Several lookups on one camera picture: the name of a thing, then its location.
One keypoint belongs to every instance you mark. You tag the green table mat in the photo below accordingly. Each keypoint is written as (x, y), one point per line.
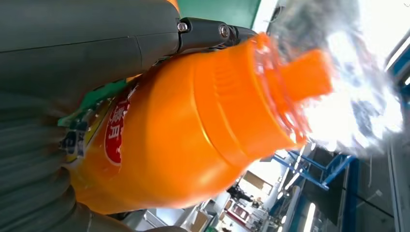
(224, 11)

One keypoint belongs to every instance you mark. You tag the person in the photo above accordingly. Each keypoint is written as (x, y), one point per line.
(237, 193)

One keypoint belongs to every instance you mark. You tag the orange detergent bottle clear cap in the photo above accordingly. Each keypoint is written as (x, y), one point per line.
(179, 128)

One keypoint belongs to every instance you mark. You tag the brown cardboard box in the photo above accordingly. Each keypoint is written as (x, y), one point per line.
(256, 182)

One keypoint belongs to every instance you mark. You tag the blue metal shelf rack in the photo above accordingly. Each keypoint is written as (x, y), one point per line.
(339, 168)

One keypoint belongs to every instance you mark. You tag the white table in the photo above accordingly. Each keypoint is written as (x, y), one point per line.
(264, 14)

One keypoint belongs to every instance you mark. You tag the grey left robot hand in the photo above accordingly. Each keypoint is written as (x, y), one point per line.
(80, 41)

